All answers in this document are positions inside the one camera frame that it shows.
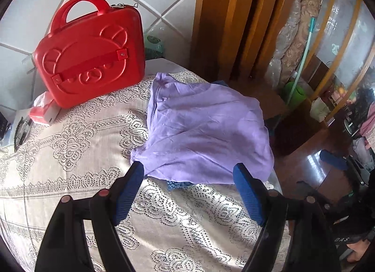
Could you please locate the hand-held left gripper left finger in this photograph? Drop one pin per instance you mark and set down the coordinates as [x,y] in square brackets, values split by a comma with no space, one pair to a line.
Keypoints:
[129,190]

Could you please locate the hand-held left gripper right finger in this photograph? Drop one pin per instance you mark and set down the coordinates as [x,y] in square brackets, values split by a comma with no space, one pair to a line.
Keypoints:
[247,190]

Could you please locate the purple printed t-shirt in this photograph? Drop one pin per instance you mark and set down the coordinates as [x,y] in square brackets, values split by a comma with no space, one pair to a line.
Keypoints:
[205,128]

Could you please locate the beige lace tablecloth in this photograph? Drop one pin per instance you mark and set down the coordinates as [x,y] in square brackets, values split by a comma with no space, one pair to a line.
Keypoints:
[73,157]

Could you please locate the white plastic bag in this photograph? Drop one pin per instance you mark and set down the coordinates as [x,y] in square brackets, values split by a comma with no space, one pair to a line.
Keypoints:
[319,109]

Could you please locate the green bucket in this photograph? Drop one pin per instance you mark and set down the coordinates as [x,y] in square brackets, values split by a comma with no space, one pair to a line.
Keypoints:
[297,93]

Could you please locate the black slipper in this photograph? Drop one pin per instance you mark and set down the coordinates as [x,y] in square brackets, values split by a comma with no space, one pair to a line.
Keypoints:
[347,241]

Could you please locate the red tissue pack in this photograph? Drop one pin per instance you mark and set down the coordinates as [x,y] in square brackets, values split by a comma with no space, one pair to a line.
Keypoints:
[44,114]

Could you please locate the black picture box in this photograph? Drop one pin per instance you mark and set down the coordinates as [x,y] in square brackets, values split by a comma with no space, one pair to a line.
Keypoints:
[3,127]

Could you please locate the red hard carry case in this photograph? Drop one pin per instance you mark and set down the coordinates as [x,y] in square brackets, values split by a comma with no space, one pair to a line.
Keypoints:
[88,55]

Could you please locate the clear plastic bottle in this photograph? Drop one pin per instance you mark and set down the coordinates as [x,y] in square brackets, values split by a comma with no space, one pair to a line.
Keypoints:
[153,45]

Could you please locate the rolled floral quilt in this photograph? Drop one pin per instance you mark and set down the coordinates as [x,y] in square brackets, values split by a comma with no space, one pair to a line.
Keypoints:
[293,40]

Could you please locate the wooden wardrobe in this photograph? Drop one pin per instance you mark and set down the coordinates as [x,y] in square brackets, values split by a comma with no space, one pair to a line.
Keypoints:
[234,11]

